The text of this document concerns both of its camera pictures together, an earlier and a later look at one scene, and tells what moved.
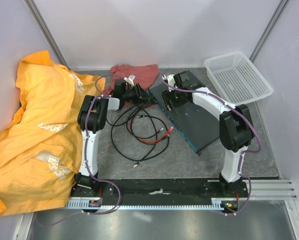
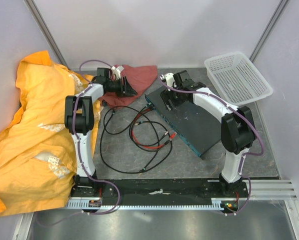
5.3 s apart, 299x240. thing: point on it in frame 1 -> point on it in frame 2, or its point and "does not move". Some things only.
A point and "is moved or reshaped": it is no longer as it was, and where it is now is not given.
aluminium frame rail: (269, 190) does not move
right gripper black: (168, 95) does not move
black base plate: (229, 191) does not move
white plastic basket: (234, 76) does not move
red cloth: (144, 74) does not move
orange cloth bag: (34, 162) does not move
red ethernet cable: (147, 141) is moved or reshaped
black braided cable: (112, 132) -> (112, 168)
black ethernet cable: (132, 133) -> (134, 137)
